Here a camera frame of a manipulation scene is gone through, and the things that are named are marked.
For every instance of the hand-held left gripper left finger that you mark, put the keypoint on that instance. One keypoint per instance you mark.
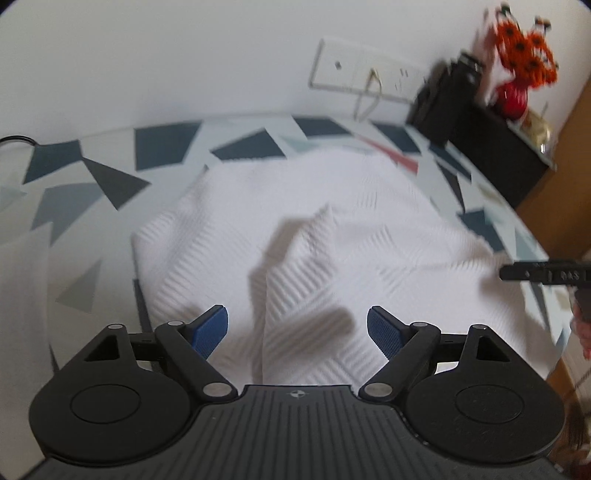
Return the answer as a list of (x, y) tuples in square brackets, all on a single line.
[(211, 328)]

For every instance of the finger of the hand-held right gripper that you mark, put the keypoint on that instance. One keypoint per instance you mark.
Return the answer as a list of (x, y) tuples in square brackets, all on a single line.
[(519, 271)]

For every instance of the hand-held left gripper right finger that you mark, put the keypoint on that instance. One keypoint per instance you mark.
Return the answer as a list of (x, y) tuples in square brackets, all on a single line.
[(385, 330)]

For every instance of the white textured sweater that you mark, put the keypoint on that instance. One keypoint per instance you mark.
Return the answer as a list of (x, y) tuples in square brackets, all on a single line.
[(323, 230)]

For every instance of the person's right hand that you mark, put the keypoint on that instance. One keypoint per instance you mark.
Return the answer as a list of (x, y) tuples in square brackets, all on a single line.
[(582, 332)]

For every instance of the black water dispenser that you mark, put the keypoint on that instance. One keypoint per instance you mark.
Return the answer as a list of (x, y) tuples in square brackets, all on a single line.
[(503, 157)]

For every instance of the cream mug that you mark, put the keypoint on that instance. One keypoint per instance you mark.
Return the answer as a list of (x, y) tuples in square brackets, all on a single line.
[(538, 124)]

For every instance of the red vase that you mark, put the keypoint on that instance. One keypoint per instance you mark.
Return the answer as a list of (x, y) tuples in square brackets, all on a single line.
[(511, 99)]

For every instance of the wooden door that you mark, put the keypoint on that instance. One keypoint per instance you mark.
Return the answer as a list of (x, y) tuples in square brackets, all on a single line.
[(572, 92)]

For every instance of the geometric patterned tablecloth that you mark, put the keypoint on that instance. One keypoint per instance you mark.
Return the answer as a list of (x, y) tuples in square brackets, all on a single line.
[(138, 152)]

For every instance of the orange artificial flowers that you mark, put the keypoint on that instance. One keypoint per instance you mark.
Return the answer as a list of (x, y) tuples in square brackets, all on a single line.
[(526, 50)]

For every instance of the white wall socket panel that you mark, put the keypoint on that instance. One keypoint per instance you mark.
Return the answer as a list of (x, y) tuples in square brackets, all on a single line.
[(337, 64)]

